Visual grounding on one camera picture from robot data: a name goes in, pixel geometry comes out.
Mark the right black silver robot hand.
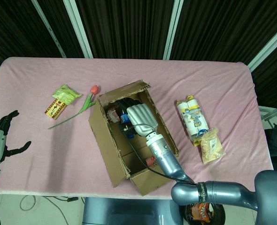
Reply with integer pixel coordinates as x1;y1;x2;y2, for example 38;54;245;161
116;97;160;138

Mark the brown cardboard shipping box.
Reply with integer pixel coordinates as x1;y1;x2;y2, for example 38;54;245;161
88;79;179;196

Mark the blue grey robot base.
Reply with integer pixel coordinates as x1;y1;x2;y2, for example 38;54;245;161
82;197;185;225

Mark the white pink small package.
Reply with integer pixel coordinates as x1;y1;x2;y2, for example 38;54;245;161
107;108;121;123

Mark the pink fleece table cloth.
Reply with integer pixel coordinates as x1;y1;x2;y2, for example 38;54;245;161
0;57;274;202

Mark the yellow brown small carton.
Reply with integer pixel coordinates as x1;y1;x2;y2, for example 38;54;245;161
44;98;68;120

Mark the clear bag of beige snacks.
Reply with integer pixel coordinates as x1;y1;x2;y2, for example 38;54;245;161
199;127;226;165

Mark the green snack packet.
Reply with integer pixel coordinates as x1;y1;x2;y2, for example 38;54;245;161
52;83;83;105

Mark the black pleated curtain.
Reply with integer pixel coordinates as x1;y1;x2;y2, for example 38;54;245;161
0;0;277;106

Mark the orange snack wrapper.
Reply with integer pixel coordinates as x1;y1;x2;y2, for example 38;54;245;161
187;203;214;222

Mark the white metal rack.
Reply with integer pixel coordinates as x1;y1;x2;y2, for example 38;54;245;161
258;105;277;128

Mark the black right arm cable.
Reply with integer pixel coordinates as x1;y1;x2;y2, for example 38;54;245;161
122;126;197;186

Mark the black floor cable bundle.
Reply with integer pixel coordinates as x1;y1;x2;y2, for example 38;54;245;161
0;195;83;225

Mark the white partition frame post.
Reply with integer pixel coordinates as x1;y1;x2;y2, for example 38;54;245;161
163;0;184;60
247;22;277;71
63;0;93;59
31;0;66;58

